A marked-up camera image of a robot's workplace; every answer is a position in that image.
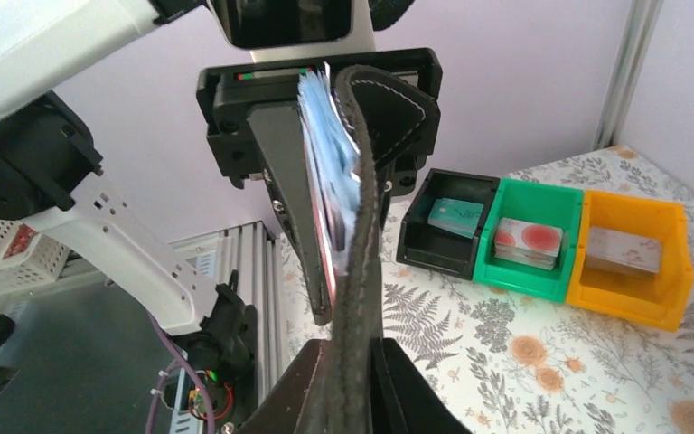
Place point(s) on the white block in orange bin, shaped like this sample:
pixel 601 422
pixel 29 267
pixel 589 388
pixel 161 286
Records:
pixel 622 252

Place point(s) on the orange bin back left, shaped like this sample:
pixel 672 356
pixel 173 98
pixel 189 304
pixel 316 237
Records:
pixel 657 300

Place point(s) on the aluminium rail frame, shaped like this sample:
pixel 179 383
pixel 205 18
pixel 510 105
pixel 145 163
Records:
pixel 247 258

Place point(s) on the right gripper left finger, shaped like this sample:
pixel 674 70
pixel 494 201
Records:
pixel 297 403

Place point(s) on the teal card in black bin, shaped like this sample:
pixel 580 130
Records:
pixel 455 216

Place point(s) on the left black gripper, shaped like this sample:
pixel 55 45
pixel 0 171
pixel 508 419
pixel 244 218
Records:
pixel 391 116

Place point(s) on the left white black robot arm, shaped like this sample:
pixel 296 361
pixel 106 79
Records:
pixel 51 174

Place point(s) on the white red block green bin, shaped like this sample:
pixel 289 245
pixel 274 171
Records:
pixel 527 243

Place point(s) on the black bin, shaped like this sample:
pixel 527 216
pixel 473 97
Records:
pixel 427 247

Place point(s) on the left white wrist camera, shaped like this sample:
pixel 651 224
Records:
pixel 282 30

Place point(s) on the black card holder wallet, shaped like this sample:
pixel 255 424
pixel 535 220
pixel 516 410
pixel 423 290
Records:
pixel 347 207

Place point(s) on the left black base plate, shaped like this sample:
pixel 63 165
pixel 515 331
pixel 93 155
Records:
pixel 227 389

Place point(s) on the white perforated basket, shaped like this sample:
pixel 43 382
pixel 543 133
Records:
pixel 28 259

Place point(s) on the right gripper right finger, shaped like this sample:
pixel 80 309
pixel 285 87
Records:
pixel 401 400

